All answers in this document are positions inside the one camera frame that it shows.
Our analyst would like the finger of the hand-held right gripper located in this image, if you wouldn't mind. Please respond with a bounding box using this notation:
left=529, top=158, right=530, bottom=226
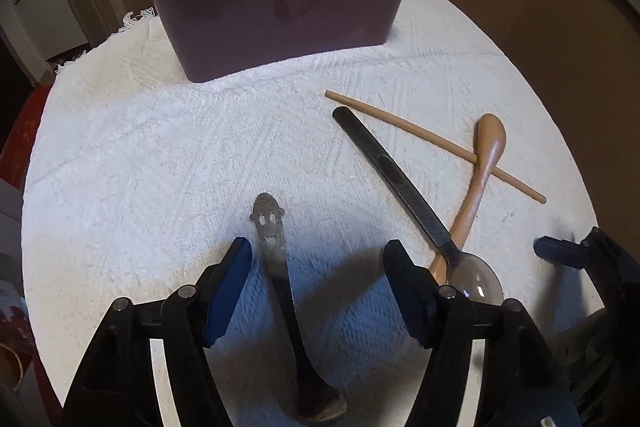
left=532, top=226, right=640, bottom=303

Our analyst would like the purple plastic utensil holder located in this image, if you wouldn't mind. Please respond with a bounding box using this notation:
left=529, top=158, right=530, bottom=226
left=137, top=0, right=425, bottom=84

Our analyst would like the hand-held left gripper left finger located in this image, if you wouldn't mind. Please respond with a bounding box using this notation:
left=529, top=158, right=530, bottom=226
left=60, top=237, right=254, bottom=427

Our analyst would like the wooden chopstick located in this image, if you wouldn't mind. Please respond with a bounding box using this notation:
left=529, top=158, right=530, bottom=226
left=325, top=90, right=547, bottom=204

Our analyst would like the white textured towel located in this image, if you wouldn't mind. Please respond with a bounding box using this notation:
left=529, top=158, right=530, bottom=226
left=20, top=0, right=603, bottom=427

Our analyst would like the smiley-handled metal spoon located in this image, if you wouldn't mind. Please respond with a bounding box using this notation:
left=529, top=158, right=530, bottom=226
left=250, top=193, right=348, bottom=424

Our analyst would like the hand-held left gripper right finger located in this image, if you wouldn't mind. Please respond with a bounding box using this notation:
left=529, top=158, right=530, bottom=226
left=382, top=239, right=583, bottom=427

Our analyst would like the wooden spoon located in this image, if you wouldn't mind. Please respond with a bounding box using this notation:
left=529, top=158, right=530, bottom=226
left=429, top=113, right=508, bottom=285

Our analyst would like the black-handled metal spoon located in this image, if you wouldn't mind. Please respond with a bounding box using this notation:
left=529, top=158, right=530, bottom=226
left=332, top=106, right=504, bottom=306

